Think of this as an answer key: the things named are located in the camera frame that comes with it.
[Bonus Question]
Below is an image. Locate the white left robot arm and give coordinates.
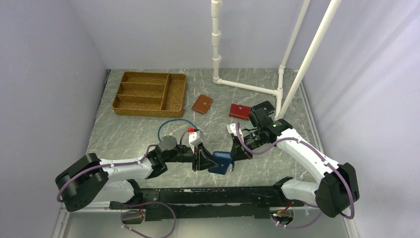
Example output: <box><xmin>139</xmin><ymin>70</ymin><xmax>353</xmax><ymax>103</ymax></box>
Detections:
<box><xmin>55</xmin><ymin>136</ymin><xmax>218</xmax><ymax>212</ymax></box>

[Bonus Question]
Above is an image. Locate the blue leather card holder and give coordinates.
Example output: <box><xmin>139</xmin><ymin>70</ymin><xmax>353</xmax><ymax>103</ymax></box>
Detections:
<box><xmin>208</xmin><ymin>151</ymin><xmax>235</xmax><ymax>175</ymax></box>

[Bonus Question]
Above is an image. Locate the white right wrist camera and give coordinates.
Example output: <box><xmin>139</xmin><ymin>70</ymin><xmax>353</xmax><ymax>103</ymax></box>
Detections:
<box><xmin>226</xmin><ymin>123</ymin><xmax>243</xmax><ymax>140</ymax></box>

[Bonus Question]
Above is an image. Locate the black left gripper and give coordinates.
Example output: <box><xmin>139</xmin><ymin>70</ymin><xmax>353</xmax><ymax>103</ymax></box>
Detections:
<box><xmin>164</xmin><ymin>142</ymin><xmax>219</xmax><ymax>171</ymax></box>

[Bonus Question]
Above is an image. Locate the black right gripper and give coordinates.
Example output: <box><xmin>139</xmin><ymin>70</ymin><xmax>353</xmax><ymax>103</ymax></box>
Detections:
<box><xmin>227</xmin><ymin>128</ymin><xmax>263</xmax><ymax>163</ymax></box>

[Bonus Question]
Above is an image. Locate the blue ethernet cable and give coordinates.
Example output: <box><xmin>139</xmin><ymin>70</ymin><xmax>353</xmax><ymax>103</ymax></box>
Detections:
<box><xmin>157</xmin><ymin>118</ymin><xmax>203</xmax><ymax>142</ymax></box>

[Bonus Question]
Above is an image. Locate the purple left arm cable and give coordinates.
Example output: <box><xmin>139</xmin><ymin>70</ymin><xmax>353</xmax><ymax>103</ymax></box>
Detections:
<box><xmin>56</xmin><ymin>144</ymin><xmax>177</xmax><ymax>238</ymax></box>

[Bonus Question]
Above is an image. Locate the red leather card holder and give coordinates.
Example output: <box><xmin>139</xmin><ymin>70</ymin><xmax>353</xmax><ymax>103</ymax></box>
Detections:
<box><xmin>228</xmin><ymin>104</ymin><xmax>251</xmax><ymax>120</ymax></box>

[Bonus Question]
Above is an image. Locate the wicker cutlery tray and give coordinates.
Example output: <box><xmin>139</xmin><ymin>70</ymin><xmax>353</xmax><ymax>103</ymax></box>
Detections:
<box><xmin>112</xmin><ymin>71</ymin><xmax>187</xmax><ymax>118</ymax></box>

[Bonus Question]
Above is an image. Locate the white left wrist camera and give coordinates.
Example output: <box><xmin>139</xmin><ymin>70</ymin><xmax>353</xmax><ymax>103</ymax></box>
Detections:
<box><xmin>187</xmin><ymin>127</ymin><xmax>204</xmax><ymax>150</ymax></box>

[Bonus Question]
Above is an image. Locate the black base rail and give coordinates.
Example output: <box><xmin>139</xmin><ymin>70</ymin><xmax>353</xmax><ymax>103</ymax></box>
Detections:
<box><xmin>109</xmin><ymin>185</ymin><xmax>304</xmax><ymax>221</ymax></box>

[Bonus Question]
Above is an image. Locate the brown leather card holder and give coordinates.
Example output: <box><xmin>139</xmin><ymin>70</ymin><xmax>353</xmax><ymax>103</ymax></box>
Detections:
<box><xmin>192</xmin><ymin>94</ymin><xmax>213</xmax><ymax>115</ymax></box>

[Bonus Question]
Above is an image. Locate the black leather card holder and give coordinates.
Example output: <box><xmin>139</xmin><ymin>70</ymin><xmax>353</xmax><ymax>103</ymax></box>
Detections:
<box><xmin>259</xmin><ymin>101</ymin><xmax>275</xmax><ymax>115</ymax></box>

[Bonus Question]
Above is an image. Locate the white pvc pipe frame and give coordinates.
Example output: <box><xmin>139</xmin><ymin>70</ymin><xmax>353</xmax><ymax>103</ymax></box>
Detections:
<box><xmin>210</xmin><ymin>0</ymin><xmax>343</xmax><ymax>120</ymax></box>

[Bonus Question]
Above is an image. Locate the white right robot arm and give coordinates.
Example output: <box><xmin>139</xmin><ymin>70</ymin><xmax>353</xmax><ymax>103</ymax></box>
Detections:
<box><xmin>226</xmin><ymin>101</ymin><xmax>360</xmax><ymax>219</ymax></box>

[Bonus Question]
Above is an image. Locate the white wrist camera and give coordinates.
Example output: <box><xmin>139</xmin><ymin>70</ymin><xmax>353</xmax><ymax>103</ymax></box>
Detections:
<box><xmin>226</xmin><ymin>123</ymin><xmax>243</xmax><ymax>140</ymax></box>
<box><xmin>187</xmin><ymin>127</ymin><xmax>204</xmax><ymax>150</ymax></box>

